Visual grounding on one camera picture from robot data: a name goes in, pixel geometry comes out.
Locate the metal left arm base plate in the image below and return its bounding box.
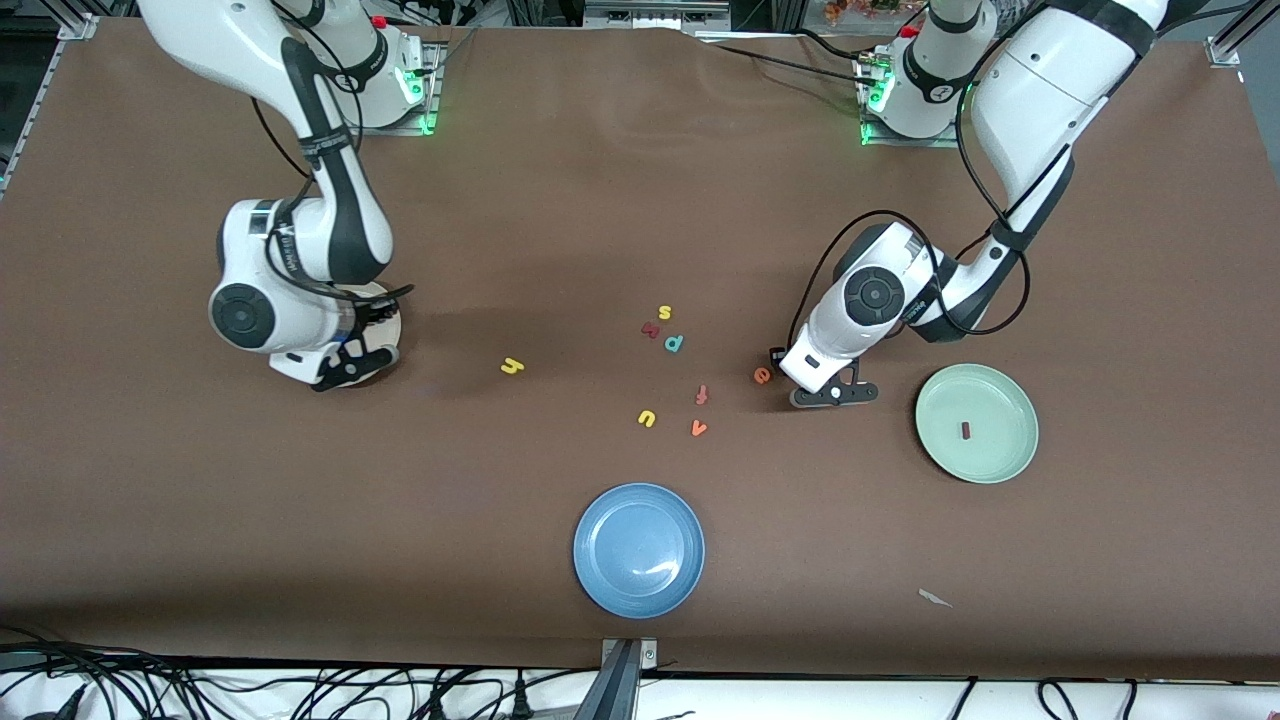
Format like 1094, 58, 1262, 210
858, 55, 966, 149

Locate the thin black base cable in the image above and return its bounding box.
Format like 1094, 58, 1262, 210
695, 40, 871, 86

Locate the aluminium frame profile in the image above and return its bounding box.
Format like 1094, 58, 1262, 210
0, 12, 101, 196
1205, 3, 1280, 69

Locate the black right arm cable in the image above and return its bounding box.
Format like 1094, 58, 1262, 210
250, 0, 416, 301

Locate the grey metal frame piece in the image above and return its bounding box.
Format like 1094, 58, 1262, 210
583, 0, 731, 31

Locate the blue plate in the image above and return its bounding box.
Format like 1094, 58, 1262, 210
573, 483, 706, 619

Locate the beige brown plate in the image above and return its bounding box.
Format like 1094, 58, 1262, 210
335, 280, 403, 389

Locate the light green plate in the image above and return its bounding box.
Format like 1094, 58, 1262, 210
915, 363, 1039, 485

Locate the grey black cable connector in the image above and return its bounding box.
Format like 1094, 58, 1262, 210
20, 683, 91, 720

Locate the black floor cable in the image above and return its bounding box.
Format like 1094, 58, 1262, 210
0, 625, 216, 720

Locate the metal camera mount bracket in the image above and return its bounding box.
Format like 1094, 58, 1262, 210
600, 638, 659, 720

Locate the brown table cover sheet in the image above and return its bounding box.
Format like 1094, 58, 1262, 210
0, 18, 1280, 683

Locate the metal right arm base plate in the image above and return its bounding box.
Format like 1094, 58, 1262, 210
333, 43, 442, 137

